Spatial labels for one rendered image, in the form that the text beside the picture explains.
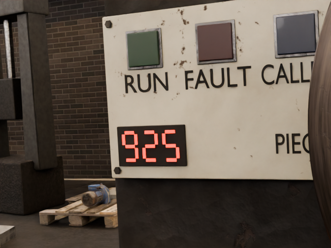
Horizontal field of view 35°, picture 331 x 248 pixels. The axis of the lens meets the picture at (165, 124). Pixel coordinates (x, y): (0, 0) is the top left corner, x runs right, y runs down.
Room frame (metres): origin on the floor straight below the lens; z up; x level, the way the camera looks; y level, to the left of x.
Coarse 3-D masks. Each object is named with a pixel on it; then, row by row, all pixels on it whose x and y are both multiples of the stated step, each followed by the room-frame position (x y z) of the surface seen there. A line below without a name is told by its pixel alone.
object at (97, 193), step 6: (90, 186) 4.89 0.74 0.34; (96, 186) 4.88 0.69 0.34; (102, 186) 5.02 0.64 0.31; (90, 192) 4.81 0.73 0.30; (96, 192) 4.86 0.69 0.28; (102, 192) 4.97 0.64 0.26; (108, 192) 5.04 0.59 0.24; (84, 198) 4.81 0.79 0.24; (90, 198) 4.79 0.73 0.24; (96, 198) 4.81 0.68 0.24; (102, 198) 4.96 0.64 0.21; (108, 198) 4.86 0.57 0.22; (84, 204) 4.81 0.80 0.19; (90, 204) 4.79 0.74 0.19
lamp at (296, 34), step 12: (276, 24) 0.50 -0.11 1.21; (288, 24) 0.50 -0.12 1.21; (300, 24) 0.49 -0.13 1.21; (312, 24) 0.49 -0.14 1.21; (288, 36) 0.50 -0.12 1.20; (300, 36) 0.49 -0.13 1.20; (312, 36) 0.49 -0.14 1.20; (288, 48) 0.50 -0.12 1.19; (300, 48) 0.49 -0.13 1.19; (312, 48) 0.49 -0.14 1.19
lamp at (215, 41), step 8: (216, 24) 0.52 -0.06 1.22; (224, 24) 0.52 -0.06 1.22; (200, 32) 0.53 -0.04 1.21; (208, 32) 0.53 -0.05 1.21; (216, 32) 0.52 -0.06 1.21; (224, 32) 0.52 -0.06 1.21; (200, 40) 0.53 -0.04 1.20; (208, 40) 0.53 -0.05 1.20; (216, 40) 0.52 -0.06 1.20; (224, 40) 0.52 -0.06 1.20; (200, 48) 0.53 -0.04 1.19; (208, 48) 0.53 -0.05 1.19; (216, 48) 0.52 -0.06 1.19; (224, 48) 0.52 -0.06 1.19; (232, 48) 0.52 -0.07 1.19; (200, 56) 0.53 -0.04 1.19; (208, 56) 0.53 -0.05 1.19; (216, 56) 0.52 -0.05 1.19; (224, 56) 0.52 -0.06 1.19; (232, 56) 0.52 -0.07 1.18
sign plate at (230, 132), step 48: (240, 0) 0.52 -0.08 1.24; (288, 0) 0.50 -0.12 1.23; (192, 48) 0.54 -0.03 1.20; (240, 48) 0.52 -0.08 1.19; (144, 96) 0.56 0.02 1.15; (192, 96) 0.54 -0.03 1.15; (240, 96) 0.52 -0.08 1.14; (288, 96) 0.50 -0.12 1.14; (144, 144) 0.56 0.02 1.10; (192, 144) 0.54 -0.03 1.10; (240, 144) 0.52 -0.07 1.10; (288, 144) 0.50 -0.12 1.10
